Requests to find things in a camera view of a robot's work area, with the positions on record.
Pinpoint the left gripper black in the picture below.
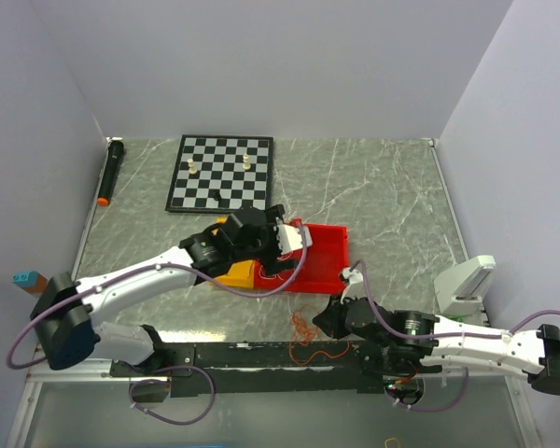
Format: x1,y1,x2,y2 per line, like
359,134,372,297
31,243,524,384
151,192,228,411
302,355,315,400
232,206,300,275

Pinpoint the orange thin cable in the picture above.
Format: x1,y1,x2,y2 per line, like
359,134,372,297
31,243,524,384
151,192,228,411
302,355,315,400
288,305,354,368

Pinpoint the white thin cable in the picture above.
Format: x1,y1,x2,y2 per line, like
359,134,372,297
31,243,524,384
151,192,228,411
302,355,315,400
257,251,300,281

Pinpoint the yellow plastic bin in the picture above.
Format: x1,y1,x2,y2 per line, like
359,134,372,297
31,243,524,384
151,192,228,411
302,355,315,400
208,217,259,289

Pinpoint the red bin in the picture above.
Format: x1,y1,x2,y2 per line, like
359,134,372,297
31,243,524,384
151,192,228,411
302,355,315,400
287,224,349,295
254,218,306,290

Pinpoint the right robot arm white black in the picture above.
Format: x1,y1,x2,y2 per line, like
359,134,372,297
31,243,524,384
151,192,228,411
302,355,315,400
313,296,560,396

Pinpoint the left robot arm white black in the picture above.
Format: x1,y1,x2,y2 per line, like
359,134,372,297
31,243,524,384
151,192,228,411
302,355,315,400
31,205,311,375

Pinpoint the white chess piece right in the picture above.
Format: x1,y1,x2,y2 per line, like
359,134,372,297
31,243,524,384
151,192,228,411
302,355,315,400
243,153,251,171

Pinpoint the white chess piece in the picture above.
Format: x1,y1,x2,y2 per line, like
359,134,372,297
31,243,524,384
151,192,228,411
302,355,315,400
243,153,251,171
188,159,198,175

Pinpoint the black white chessboard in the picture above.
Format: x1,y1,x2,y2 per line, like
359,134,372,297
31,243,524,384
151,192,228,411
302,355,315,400
165,134,274,215

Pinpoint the white chess piece left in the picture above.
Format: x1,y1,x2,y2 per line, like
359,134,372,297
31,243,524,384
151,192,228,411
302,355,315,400
188,159,198,175

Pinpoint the white grey stand device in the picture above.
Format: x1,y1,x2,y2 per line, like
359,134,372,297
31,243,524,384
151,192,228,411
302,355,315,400
434,255,497,316

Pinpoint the black marker orange cap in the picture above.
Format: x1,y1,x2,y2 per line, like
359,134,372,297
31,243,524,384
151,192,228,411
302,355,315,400
96,140,126,206

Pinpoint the blue orange toy block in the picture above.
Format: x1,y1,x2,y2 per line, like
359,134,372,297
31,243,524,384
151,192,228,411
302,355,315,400
12,271,48,298

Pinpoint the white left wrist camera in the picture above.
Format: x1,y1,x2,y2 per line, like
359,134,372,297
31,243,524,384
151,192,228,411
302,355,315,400
277,223,313,256

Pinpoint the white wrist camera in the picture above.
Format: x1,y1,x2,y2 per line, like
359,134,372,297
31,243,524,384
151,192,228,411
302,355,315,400
340,268,366,302
277,223,313,256

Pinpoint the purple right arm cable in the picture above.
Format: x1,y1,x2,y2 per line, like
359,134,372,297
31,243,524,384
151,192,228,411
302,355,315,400
347,259,560,414

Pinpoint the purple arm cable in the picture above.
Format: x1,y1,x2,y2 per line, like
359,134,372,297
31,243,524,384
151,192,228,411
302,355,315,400
7,221,309,426
347,259,560,414

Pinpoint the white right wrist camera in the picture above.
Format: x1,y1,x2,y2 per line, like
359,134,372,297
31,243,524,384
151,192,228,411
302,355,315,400
340,268,366,302

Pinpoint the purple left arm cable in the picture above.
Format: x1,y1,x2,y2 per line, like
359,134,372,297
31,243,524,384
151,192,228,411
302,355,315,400
7,221,309,426

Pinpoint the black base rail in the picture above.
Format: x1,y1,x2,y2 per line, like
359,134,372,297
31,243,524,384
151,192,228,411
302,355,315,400
109,338,444,399

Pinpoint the aluminium frame rail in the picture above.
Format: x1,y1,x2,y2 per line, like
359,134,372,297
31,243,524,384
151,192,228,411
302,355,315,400
27,344,118,384

